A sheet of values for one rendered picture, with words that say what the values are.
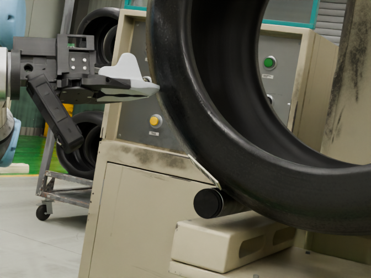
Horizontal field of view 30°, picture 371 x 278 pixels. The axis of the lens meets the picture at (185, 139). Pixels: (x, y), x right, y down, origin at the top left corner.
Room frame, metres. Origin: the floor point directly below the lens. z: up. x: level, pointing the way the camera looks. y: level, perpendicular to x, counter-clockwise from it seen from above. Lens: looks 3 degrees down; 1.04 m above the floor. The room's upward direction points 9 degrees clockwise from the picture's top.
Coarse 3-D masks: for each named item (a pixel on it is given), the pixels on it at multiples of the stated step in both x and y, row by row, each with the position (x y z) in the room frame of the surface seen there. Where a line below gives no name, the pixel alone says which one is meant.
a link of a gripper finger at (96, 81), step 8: (80, 80) 0.96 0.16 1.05; (88, 80) 0.95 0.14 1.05; (96, 80) 0.95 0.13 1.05; (104, 80) 0.96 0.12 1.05; (112, 80) 0.96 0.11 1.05; (120, 80) 0.97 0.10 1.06; (128, 80) 0.98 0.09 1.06; (96, 88) 0.97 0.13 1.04; (112, 88) 0.97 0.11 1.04; (120, 88) 0.97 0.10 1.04; (128, 88) 0.97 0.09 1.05
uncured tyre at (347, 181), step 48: (192, 0) 1.01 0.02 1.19; (240, 0) 1.26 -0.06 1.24; (192, 48) 1.00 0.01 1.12; (240, 48) 1.25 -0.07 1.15; (192, 96) 0.97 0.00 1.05; (240, 96) 1.25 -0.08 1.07; (192, 144) 0.98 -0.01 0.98; (240, 144) 0.94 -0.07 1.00; (288, 144) 1.21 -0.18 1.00; (240, 192) 0.96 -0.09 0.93; (288, 192) 0.91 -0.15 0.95; (336, 192) 0.88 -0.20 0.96
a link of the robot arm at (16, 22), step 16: (0, 0) 1.20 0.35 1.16; (16, 0) 1.22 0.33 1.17; (0, 16) 1.20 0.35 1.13; (16, 16) 1.22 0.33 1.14; (0, 32) 1.21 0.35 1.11; (16, 32) 1.23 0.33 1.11; (0, 112) 1.45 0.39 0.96; (0, 128) 1.50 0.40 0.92; (16, 128) 1.55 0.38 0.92; (0, 144) 1.52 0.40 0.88; (16, 144) 1.54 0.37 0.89; (0, 160) 1.55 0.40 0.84
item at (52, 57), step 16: (16, 48) 0.96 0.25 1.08; (32, 48) 0.97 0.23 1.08; (48, 48) 0.98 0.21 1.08; (64, 48) 0.96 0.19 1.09; (80, 48) 0.97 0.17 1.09; (16, 64) 0.94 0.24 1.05; (32, 64) 0.97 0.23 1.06; (48, 64) 0.97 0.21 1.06; (64, 64) 0.96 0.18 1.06; (80, 64) 0.98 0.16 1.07; (16, 80) 0.94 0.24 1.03; (48, 80) 0.96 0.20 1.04; (64, 80) 0.95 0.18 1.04; (16, 96) 0.95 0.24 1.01; (64, 96) 0.98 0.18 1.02; (80, 96) 0.98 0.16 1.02
